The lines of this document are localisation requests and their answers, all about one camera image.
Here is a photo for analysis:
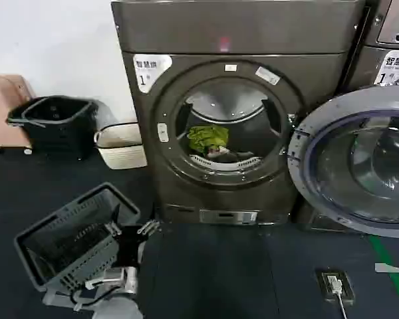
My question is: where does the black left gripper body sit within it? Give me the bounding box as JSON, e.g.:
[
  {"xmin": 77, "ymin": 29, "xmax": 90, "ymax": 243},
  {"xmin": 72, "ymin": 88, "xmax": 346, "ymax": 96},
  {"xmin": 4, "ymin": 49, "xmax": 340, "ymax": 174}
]
[{"xmin": 114, "ymin": 225, "xmax": 147, "ymax": 268}]

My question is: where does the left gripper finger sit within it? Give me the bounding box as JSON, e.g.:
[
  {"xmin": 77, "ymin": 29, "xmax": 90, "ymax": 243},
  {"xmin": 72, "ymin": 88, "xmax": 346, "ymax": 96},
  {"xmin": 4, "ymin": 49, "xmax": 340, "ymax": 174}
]
[
  {"xmin": 136, "ymin": 219, "xmax": 161, "ymax": 237},
  {"xmin": 102, "ymin": 221, "xmax": 123, "ymax": 237}
]

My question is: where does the grey slotted laundry basket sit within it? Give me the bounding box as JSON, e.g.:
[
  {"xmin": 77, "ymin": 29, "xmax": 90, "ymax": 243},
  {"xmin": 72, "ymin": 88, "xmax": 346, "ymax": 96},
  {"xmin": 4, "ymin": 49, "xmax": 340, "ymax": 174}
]
[{"xmin": 13, "ymin": 181, "xmax": 142, "ymax": 294}]

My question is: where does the cream fabric basket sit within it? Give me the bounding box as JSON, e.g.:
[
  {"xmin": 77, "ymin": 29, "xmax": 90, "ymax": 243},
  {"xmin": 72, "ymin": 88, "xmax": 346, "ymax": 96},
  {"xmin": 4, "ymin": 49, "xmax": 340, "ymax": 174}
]
[{"xmin": 94, "ymin": 122, "xmax": 149, "ymax": 171}]

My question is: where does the white and pink garment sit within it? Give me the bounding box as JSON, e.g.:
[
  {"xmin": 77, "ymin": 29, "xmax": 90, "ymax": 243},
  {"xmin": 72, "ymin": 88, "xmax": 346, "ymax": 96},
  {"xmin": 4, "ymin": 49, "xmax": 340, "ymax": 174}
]
[{"xmin": 205, "ymin": 145, "xmax": 255, "ymax": 159}]

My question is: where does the green garment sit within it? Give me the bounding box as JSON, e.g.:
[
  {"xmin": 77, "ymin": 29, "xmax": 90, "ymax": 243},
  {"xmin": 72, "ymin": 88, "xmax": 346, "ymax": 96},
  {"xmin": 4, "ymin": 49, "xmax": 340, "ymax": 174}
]
[{"xmin": 186, "ymin": 125, "xmax": 230, "ymax": 154}]

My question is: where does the black plastic basket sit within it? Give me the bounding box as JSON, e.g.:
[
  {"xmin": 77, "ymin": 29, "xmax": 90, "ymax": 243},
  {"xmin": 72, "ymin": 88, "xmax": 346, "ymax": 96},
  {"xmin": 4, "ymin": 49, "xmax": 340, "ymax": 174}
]
[{"xmin": 6, "ymin": 95, "xmax": 100, "ymax": 161}]

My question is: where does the pink wheeled case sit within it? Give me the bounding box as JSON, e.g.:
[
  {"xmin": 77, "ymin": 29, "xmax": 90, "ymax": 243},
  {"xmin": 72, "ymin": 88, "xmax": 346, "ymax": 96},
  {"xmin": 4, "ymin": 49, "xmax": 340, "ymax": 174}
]
[{"xmin": 0, "ymin": 74, "xmax": 38, "ymax": 156}]

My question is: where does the floor power socket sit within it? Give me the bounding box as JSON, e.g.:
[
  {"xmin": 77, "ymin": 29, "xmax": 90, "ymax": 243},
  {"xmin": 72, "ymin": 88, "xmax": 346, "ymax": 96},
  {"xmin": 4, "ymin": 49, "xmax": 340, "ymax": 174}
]
[{"xmin": 315, "ymin": 268, "xmax": 356, "ymax": 299}]

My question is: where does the grey front-load dryer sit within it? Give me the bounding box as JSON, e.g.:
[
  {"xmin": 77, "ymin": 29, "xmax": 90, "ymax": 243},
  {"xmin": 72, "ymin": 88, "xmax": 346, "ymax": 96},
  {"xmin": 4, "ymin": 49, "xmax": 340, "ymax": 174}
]
[{"xmin": 110, "ymin": 0, "xmax": 368, "ymax": 227}]

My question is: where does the round glass dryer door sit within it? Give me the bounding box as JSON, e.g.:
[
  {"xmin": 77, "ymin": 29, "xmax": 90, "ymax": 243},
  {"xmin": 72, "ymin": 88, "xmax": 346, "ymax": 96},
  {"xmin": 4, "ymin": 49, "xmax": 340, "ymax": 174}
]
[{"xmin": 287, "ymin": 86, "xmax": 399, "ymax": 239}]

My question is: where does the grey floor tape piece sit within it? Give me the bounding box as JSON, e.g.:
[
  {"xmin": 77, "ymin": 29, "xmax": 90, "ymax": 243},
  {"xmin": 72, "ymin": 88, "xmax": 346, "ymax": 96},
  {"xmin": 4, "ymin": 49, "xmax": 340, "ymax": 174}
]
[{"xmin": 374, "ymin": 262, "xmax": 399, "ymax": 274}]

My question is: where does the green floor tape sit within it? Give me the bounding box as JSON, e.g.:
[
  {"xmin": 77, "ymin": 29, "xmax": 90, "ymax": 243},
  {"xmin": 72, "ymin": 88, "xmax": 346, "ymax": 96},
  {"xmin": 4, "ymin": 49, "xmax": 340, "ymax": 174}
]
[{"xmin": 368, "ymin": 232, "xmax": 399, "ymax": 302}]

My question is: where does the grey dryer with white label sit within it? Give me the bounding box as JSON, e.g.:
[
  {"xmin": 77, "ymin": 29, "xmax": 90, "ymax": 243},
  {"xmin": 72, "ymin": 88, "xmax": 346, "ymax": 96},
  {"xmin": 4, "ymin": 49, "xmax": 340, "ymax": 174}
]
[{"xmin": 342, "ymin": 0, "xmax": 399, "ymax": 234}]

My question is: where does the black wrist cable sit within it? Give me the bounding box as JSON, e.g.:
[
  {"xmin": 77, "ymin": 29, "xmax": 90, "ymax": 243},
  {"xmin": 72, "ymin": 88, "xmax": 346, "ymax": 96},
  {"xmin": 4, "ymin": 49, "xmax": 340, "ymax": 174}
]
[{"xmin": 70, "ymin": 288, "xmax": 99, "ymax": 312}]

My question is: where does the white plug and cable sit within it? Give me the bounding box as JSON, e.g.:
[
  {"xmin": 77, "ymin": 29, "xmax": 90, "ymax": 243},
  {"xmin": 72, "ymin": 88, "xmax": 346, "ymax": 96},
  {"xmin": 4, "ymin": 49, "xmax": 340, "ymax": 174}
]
[{"xmin": 327, "ymin": 274, "xmax": 349, "ymax": 319}]

